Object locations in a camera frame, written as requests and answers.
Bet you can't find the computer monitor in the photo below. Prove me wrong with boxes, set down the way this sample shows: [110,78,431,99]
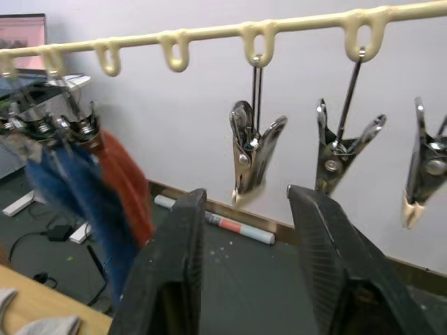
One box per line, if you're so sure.
[0,13,47,70]

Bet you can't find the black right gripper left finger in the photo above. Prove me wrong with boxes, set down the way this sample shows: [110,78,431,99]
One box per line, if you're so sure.
[110,188,207,335]

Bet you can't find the grey sock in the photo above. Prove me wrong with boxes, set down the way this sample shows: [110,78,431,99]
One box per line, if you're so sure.
[0,288,83,335]

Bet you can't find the rolled paper poster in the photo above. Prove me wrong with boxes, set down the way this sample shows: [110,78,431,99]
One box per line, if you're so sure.
[154,194,276,246]

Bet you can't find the cream plastic hanger bar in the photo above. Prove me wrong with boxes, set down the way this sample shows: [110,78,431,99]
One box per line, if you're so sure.
[0,0,447,78]

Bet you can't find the metal clip with cream tips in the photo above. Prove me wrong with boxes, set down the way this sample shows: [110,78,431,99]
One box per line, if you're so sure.
[229,54,288,209]
[0,71,53,161]
[400,96,447,230]
[314,47,388,198]
[45,68,105,154]

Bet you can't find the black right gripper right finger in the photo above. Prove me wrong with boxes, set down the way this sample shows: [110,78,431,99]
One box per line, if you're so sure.
[286,184,420,335]

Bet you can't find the black power adapter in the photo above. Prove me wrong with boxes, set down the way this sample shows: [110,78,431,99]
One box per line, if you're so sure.
[46,224,73,242]

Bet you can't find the blue sock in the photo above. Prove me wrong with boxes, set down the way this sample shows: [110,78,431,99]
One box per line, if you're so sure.
[24,141,140,301]

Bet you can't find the black cable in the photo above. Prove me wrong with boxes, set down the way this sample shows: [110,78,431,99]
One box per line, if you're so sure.
[8,226,112,308]

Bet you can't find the orange sock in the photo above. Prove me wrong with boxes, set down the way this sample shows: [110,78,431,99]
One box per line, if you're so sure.
[93,128,156,247]

